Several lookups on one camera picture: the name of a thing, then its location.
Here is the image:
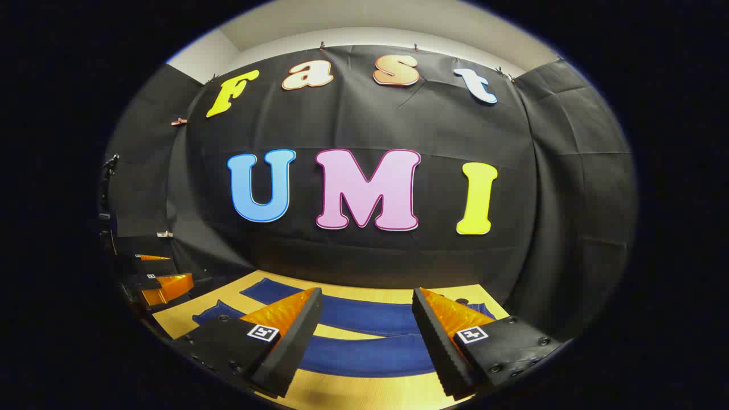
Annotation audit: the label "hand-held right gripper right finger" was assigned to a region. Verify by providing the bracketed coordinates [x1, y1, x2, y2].
[411, 288, 564, 400]

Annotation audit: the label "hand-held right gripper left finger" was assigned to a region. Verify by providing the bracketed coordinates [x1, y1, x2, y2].
[174, 286, 324, 399]

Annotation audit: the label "blue denim jeans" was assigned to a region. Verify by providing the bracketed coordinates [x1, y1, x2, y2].
[193, 278, 496, 378]

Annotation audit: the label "black equipment stand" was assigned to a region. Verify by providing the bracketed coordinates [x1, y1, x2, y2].
[98, 153, 121, 254]

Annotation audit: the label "black backdrop cloth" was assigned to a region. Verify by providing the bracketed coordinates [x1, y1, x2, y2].
[103, 44, 637, 342]

